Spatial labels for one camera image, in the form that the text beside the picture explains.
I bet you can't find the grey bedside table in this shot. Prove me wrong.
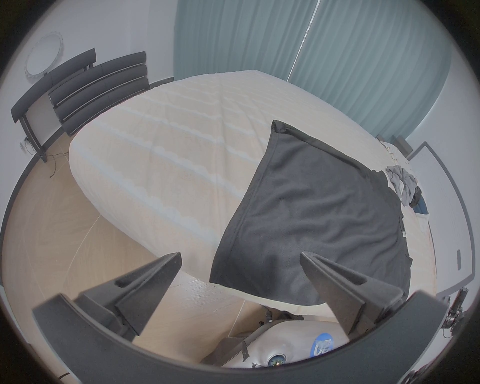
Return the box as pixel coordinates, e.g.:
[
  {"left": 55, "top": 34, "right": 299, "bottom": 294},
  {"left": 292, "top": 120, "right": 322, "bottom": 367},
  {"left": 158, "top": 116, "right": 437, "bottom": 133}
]
[{"left": 376, "top": 134, "right": 414, "bottom": 155}]

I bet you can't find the black T-shirt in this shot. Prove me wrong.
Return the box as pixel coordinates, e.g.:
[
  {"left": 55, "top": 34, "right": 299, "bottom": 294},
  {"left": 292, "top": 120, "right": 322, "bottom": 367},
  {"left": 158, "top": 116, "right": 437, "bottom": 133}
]
[{"left": 209, "top": 120, "right": 413, "bottom": 307}]

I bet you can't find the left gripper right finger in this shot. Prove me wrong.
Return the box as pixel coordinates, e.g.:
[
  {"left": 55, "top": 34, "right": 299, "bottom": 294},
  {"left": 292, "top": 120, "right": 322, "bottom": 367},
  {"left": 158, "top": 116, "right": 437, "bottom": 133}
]
[{"left": 299, "top": 251, "right": 406, "bottom": 336}]

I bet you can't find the blue-green curtain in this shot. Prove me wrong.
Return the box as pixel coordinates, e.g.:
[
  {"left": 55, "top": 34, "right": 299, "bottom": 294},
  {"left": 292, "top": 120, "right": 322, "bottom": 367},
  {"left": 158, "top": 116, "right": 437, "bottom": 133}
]
[
  {"left": 288, "top": 0, "right": 452, "bottom": 140},
  {"left": 173, "top": 0, "right": 320, "bottom": 82}
]

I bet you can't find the bed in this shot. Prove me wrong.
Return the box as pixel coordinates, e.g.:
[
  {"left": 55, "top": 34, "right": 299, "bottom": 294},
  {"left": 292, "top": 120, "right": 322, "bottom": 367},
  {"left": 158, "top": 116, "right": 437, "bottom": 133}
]
[{"left": 68, "top": 69, "right": 474, "bottom": 312}]

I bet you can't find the white printed pillow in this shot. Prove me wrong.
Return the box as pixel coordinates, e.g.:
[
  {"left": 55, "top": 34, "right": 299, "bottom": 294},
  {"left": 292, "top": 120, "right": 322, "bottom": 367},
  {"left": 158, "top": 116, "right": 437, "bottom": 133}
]
[{"left": 380, "top": 140, "right": 409, "bottom": 166}]

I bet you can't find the pile of clothes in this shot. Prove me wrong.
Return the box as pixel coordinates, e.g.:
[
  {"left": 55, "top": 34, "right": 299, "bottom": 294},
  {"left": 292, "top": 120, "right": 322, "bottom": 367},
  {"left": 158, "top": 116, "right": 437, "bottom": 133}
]
[{"left": 385, "top": 165, "right": 430, "bottom": 215}]

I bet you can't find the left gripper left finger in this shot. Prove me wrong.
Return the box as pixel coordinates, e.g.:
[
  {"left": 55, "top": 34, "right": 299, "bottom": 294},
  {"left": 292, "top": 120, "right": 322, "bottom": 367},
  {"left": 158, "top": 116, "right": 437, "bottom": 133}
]
[{"left": 74, "top": 252, "right": 184, "bottom": 336}]

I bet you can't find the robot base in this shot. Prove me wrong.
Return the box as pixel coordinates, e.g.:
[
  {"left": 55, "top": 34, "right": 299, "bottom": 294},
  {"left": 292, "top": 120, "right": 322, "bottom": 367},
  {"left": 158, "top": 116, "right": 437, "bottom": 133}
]
[{"left": 200, "top": 314, "right": 349, "bottom": 370}]

